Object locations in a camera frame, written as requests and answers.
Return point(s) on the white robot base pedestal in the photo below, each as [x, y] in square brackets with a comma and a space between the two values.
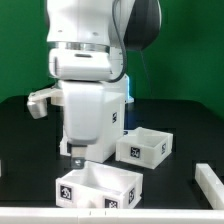
[129, 98]

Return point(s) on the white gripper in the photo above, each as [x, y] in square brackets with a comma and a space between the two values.
[83, 109]

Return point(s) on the white drawer cabinet box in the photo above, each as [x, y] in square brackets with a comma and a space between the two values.
[112, 122]

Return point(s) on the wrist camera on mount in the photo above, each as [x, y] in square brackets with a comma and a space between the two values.
[37, 101]

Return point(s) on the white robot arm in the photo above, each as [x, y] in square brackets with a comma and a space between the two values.
[88, 59]

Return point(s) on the white drawer without knob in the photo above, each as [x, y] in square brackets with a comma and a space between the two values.
[144, 147]

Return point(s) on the white right fence rail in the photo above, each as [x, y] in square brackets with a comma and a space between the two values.
[211, 185]

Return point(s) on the white drawer with knob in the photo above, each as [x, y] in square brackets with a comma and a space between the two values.
[99, 186]

